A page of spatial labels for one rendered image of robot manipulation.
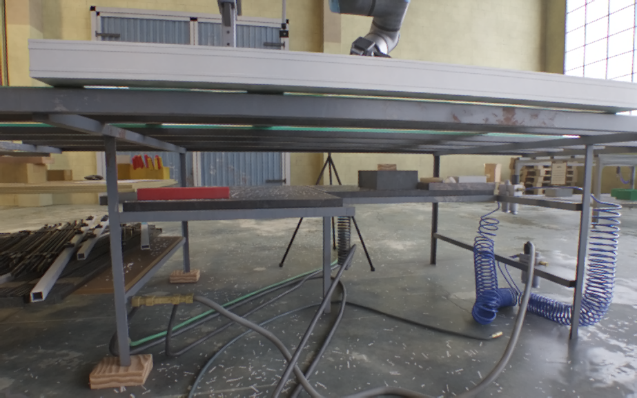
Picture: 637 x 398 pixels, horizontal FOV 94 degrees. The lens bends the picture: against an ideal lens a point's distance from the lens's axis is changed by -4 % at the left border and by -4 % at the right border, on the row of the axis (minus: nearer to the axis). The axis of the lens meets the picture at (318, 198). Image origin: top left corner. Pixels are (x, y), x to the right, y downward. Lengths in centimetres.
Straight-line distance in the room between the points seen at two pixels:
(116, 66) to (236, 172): 650
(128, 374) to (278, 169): 627
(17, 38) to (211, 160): 418
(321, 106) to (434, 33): 842
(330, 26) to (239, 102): 701
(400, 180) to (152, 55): 127
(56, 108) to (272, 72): 44
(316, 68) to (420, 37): 820
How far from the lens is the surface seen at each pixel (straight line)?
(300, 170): 731
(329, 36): 760
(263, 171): 717
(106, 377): 130
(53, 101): 82
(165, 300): 124
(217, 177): 722
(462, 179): 182
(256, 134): 130
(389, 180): 164
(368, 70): 74
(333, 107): 74
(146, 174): 200
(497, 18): 1032
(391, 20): 106
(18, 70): 838
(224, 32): 73
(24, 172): 191
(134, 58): 74
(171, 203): 111
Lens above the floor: 69
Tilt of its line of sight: 5 degrees down
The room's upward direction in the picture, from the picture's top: straight up
